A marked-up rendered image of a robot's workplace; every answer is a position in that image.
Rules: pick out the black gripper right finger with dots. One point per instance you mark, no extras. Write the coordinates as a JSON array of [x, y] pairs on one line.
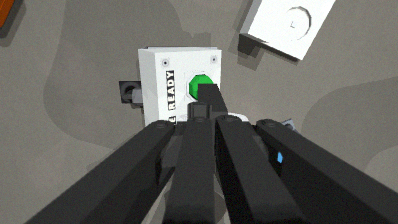
[[324, 189]]

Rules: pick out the white rectangular tray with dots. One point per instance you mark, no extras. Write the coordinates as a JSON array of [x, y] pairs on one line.
[[296, 22]]

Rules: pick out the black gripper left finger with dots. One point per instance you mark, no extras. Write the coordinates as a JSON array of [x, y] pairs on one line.
[[123, 187]]

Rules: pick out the white button housing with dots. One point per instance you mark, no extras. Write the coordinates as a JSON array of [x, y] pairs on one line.
[[169, 80]]

